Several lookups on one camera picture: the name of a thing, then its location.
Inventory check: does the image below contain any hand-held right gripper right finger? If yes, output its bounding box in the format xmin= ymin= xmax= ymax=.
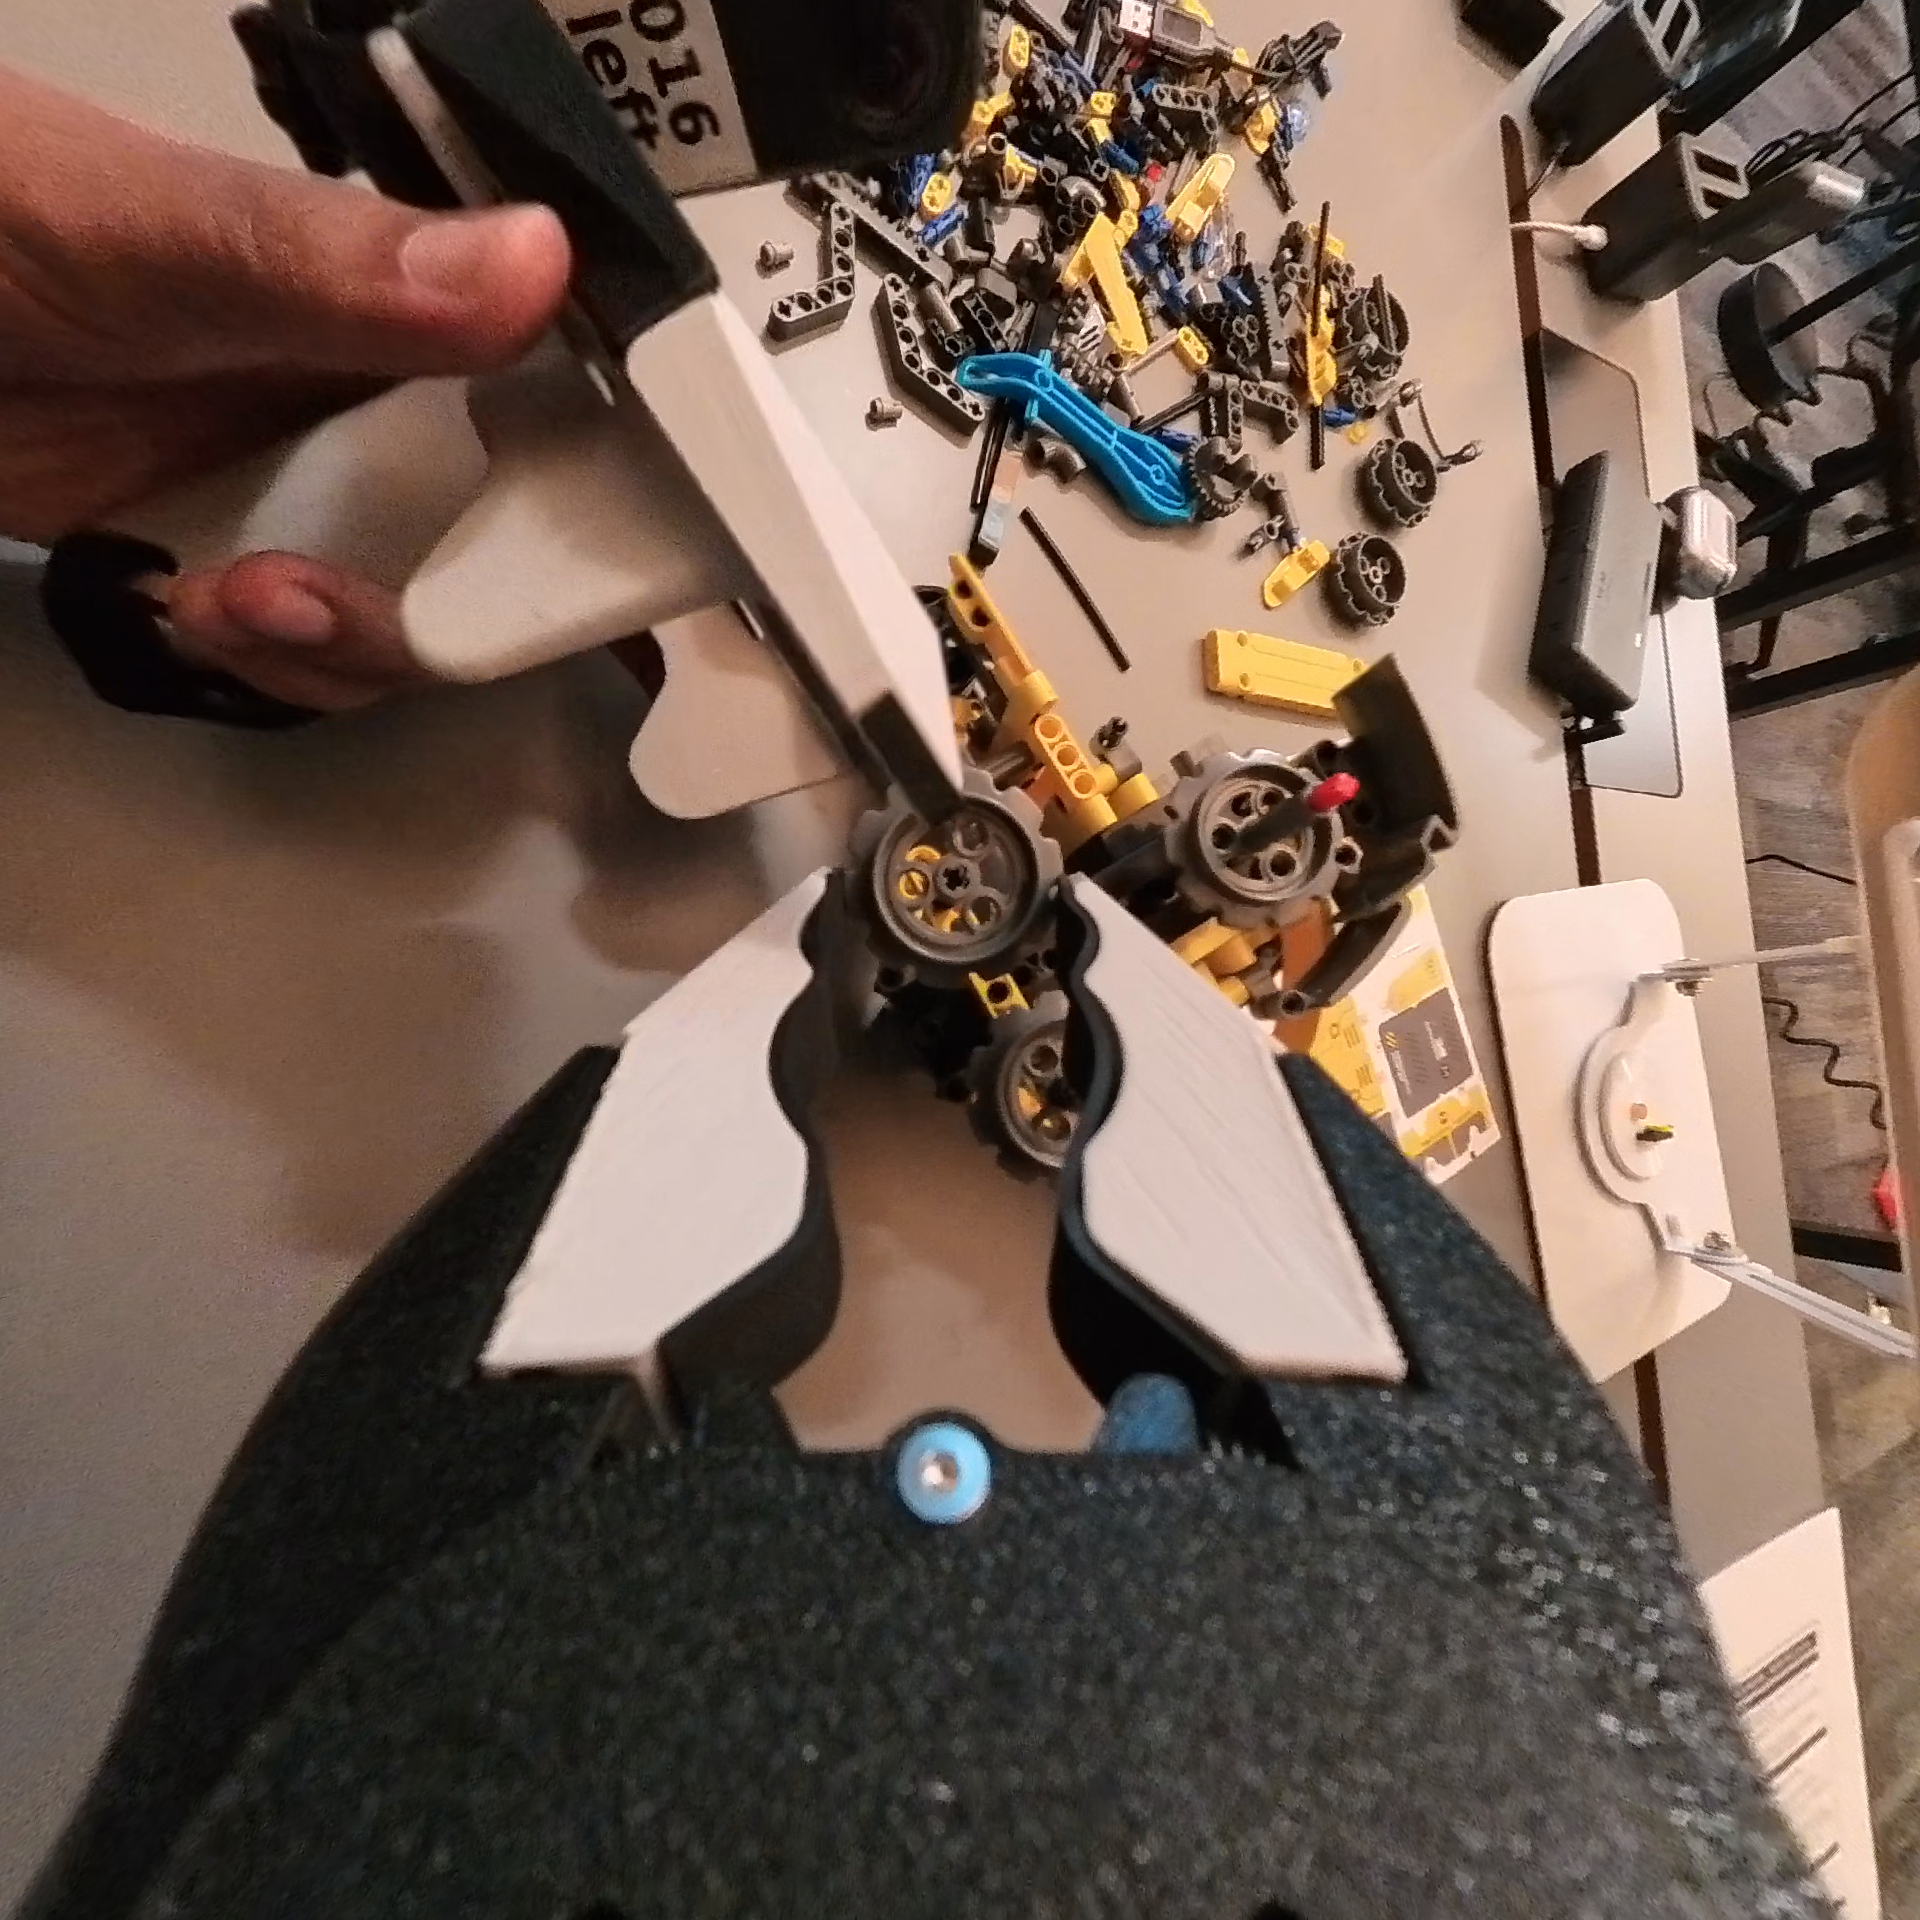
xmin=1046 ymin=873 xmax=1413 ymax=1448

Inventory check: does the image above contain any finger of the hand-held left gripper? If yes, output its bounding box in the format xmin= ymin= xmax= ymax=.
xmin=860 ymin=662 xmax=969 ymax=824
xmin=620 ymin=288 xmax=944 ymax=823

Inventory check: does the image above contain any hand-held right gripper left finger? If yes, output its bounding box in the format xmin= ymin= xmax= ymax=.
xmin=478 ymin=867 xmax=842 ymax=1433

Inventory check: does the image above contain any yellow toy vehicle model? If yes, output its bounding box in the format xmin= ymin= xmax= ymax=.
xmin=862 ymin=551 xmax=1468 ymax=1191

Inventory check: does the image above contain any grey toy wheel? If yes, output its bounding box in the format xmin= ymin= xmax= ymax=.
xmin=852 ymin=787 xmax=1065 ymax=991

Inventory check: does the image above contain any pile of toy building pieces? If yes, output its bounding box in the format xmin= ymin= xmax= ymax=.
xmin=757 ymin=0 xmax=1489 ymax=608

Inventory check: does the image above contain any person's left hand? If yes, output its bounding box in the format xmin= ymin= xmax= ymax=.
xmin=0 ymin=64 xmax=578 ymax=712

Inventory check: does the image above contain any black toy axle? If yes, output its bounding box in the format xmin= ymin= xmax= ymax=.
xmin=1022 ymin=507 xmax=1133 ymax=672

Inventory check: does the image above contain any yellow grey sticker sheet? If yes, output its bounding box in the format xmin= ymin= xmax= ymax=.
xmin=1302 ymin=896 xmax=1507 ymax=1191

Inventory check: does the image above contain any bright blue toy blade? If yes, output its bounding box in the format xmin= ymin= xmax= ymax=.
xmin=957 ymin=350 xmax=1208 ymax=529

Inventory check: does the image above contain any yellow toy panel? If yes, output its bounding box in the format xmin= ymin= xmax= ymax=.
xmin=1201 ymin=625 xmax=1347 ymax=712

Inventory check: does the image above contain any white book stand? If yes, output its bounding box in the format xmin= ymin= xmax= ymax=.
xmin=1482 ymin=689 xmax=1920 ymax=1389

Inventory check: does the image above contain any small black toy wheel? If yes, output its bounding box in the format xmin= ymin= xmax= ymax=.
xmin=1324 ymin=533 xmax=1413 ymax=624
xmin=1358 ymin=431 xmax=1449 ymax=519

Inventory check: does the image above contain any dark grey rectangular pad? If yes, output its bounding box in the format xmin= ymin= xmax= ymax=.
xmin=1534 ymin=326 xmax=1685 ymax=799

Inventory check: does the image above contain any black power hub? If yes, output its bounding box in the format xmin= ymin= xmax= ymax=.
xmin=1526 ymin=451 xmax=1667 ymax=723

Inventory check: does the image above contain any small silver device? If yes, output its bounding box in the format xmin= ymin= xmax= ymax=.
xmin=1660 ymin=484 xmax=1742 ymax=596

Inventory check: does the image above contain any black charger case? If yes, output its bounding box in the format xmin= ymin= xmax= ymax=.
xmin=1530 ymin=12 xmax=1670 ymax=163

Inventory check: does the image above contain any black slotted charger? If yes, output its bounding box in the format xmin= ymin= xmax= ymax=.
xmin=1587 ymin=132 xmax=1883 ymax=303

